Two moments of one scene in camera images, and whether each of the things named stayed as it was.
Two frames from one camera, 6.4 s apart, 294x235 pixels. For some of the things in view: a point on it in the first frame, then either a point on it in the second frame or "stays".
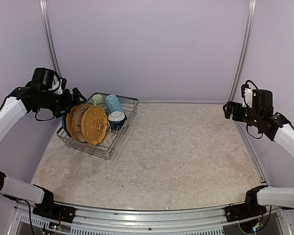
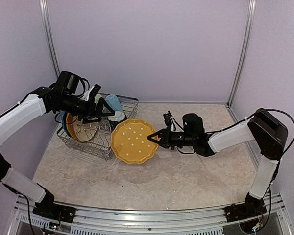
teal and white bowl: x=116 y=120 stays
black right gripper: x=231 y=105 → x=165 y=137
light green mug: x=97 y=98 stays
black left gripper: x=67 y=102 → x=90 y=111
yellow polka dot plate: x=94 y=124 → x=129 y=140
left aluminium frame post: x=43 y=4 stays
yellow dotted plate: x=69 y=117 stays
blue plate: x=64 y=123 stays
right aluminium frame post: x=245 y=49 stays
